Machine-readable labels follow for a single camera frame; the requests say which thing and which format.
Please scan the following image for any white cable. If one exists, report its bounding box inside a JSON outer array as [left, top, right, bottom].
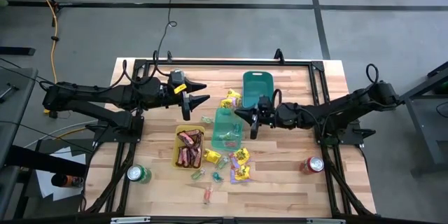
[[23, 119, 101, 149]]

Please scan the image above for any opaque teal plastic bin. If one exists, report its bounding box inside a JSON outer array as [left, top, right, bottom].
[[241, 71, 275, 110]]

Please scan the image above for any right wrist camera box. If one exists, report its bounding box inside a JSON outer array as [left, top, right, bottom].
[[258, 95, 273, 113]]

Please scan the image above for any black steel stand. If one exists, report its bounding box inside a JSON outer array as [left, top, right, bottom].
[[384, 60, 448, 178]]

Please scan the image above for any orange cable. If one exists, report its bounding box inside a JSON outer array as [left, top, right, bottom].
[[55, 127, 89, 140]]

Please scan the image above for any white paper sheet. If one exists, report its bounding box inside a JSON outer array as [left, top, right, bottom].
[[34, 146, 88, 202]]

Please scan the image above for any translucent yellow plastic bin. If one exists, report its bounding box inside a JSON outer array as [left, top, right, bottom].
[[171, 125, 207, 171]]

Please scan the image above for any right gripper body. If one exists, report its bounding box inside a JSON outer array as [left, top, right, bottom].
[[250, 106, 281, 140]]

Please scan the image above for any black aluminium table frame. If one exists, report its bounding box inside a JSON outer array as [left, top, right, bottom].
[[79, 58, 377, 218]]

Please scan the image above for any yellow Sour Patch bag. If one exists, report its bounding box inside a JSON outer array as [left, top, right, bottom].
[[226, 88, 243, 100], [219, 98, 242, 110], [203, 148, 223, 165], [230, 164, 253, 185], [232, 147, 251, 166]]

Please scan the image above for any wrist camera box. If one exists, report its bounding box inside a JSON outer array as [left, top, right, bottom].
[[169, 69, 186, 85], [258, 95, 273, 113]]

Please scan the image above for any translucent green plastic bin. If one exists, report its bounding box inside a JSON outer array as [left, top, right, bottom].
[[211, 107, 245, 153]]

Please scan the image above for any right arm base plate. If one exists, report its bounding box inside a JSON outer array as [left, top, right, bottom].
[[314, 125, 377, 146]]

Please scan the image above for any black flat bar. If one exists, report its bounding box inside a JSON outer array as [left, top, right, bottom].
[[0, 45, 36, 57]]

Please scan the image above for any silver metal bracket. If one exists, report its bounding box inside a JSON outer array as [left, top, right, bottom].
[[306, 218, 347, 224], [110, 216, 152, 224]]

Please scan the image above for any orange clear-wrapped candy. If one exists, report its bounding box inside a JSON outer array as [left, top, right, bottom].
[[202, 186, 214, 205]]

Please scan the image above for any green soda can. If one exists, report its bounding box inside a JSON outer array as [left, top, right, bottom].
[[126, 164, 153, 185]]

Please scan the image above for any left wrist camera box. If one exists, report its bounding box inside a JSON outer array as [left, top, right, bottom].
[[169, 69, 186, 85]]

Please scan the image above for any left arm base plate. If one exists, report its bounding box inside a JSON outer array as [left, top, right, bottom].
[[93, 114, 145, 144]]

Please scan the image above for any yellow extension cord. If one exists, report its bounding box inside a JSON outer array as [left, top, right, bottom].
[[27, 0, 60, 83]]

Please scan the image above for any black orange bottle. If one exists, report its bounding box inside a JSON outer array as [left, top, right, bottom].
[[50, 174, 85, 189]]

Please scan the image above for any gray side table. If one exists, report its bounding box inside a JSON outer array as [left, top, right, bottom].
[[0, 66, 39, 218]]

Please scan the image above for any black beam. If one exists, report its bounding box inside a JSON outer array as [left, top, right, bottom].
[[0, 144, 88, 179]]

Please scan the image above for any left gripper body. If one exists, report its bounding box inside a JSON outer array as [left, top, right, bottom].
[[141, 76, 192, 122]]

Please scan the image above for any metal hand tool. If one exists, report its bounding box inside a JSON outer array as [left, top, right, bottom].
[[0, 82, 20, 104]]

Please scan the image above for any thin black floor cable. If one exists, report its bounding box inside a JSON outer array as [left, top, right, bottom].
[[156, 0, 178, 58]]

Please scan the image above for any red soda can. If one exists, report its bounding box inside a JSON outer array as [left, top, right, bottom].
[[300, 156, 326, 176]]

